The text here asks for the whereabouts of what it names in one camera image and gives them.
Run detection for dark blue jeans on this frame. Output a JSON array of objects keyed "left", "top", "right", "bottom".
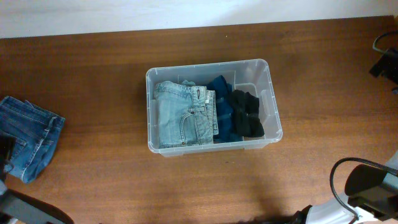
[{"left": 1, "top": 96, "right": 65, "bottom": 184}]

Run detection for dark grey garment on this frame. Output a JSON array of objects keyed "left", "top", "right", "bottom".
[{"left": 228, "top": 90, "right": 264, "bottom": 138}]

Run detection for blue garment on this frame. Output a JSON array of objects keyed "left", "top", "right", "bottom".
[{"left": 206, "top": 75, "right": 243, "bottom": 143}]

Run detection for light blue jeans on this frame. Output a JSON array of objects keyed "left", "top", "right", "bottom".
[{"left": 154, "top": 81, "right": 218, "bottom": 148}]

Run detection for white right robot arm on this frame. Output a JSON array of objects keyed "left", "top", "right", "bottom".
[{"left": 290, "top": 154, "right": 397, "bottom": 223}]

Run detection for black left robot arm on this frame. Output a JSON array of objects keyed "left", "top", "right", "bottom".
[{"left": 1, "top": 136, "right": 74, "bottom": 224}]

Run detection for clear plastic storage bin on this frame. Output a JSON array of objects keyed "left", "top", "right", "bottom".
[{"left": 146, "top": 58, "right": 283, "bottom": 157}]

